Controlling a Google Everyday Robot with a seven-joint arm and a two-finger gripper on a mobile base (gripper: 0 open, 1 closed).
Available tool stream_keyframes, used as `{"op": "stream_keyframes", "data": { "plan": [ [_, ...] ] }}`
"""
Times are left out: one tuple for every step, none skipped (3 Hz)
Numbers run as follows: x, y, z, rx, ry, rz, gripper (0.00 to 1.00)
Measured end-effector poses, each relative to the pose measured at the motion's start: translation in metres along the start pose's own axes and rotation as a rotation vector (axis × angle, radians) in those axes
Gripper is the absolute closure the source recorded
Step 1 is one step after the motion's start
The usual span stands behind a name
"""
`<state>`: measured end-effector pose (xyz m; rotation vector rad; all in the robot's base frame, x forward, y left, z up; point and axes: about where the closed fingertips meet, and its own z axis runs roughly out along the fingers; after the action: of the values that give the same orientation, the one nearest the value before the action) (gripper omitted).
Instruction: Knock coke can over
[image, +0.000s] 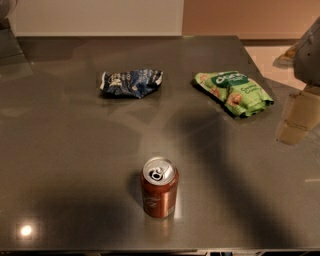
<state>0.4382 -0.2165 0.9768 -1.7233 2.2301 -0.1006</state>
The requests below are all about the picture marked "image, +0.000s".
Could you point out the red coke can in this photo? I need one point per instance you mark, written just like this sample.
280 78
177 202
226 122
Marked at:
159 183

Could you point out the blue crumpled chip bag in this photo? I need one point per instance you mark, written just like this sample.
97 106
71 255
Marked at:
136 83

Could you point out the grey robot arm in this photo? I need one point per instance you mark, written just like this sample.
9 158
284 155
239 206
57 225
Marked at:
306 62

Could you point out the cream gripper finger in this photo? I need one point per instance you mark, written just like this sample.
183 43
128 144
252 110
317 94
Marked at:
301 113

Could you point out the green snack bag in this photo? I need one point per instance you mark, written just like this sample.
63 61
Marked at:
241 95

